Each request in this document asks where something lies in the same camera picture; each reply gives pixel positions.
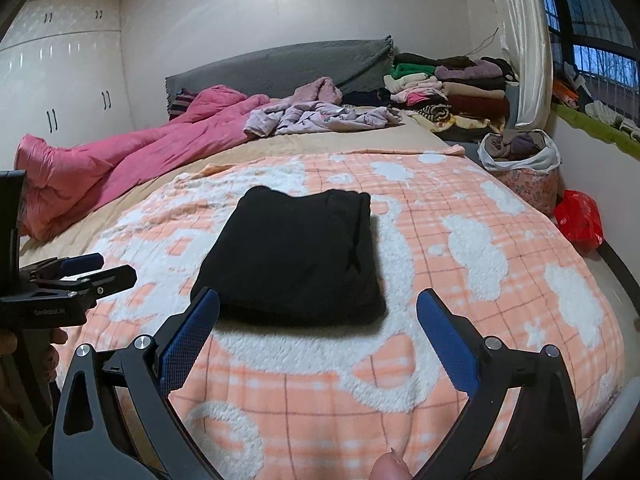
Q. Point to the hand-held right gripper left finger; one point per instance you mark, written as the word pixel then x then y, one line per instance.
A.
pixel 192 335

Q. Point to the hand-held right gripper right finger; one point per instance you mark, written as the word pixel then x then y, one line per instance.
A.
pixel 450 345

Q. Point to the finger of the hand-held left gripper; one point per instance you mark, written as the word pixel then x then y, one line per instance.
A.
pixel 117 277
pixel 85 261

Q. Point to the black sweater with orange cuffs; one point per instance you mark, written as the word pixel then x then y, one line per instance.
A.
pixel 290 260

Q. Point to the white plastic bag of clothes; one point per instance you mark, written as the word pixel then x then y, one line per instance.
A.
pixel 545 160

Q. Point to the stack of folded clothes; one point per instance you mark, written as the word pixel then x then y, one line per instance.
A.
pixel 475 95

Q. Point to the pile of lilac clothes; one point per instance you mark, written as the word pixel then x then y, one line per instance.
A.
pixel 320 117

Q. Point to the dark folded clothes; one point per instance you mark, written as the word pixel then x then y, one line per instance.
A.
pixel 370 97

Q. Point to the person's left hand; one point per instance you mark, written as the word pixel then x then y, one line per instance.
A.
pixel 55 345

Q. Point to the person's right hand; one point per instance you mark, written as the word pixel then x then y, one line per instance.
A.
pixel 392 467

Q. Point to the pink quilt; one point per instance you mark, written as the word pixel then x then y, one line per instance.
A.
pixel 100 170

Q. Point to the peach plaid fleece blanket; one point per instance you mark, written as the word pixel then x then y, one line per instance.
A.
pixel 350 400

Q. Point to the floral fabric basket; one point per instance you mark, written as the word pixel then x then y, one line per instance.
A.
pixel 525 190

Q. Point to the red plastic bag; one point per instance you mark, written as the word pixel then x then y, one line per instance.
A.
pixel 580 220

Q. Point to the dark striped cloth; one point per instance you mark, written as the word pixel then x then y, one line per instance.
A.
pixel 180 102

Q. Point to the white plastic tub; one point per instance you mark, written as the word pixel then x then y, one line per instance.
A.
pixel 615 440

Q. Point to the white wardrobe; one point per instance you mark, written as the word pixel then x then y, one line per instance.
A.
pixel 65 70

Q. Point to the grey bed headboard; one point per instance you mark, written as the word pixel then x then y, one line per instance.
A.
pixel 275 70

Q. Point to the green sill cover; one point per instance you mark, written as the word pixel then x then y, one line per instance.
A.
pixel 600 127

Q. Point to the pink fleece garment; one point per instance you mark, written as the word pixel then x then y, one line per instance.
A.
pixel 320 90

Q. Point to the assorted small laundry pile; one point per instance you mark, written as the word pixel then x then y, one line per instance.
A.
pixel 570 87

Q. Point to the white curtain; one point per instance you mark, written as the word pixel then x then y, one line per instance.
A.
pixel 530 35

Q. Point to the window with dark frame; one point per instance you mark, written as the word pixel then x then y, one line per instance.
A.
pixel 600 25

